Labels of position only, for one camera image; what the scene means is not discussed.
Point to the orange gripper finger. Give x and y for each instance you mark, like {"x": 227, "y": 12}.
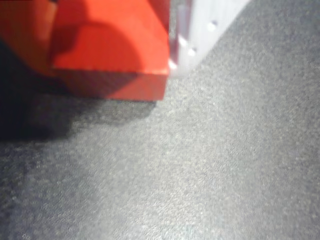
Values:
{"x": 25, "y": 30}

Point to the red wooden cube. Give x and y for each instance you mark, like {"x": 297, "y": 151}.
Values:
{"x": 112, "y": 50}

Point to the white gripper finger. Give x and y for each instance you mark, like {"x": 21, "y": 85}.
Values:
{"x": 200, "y": 30}

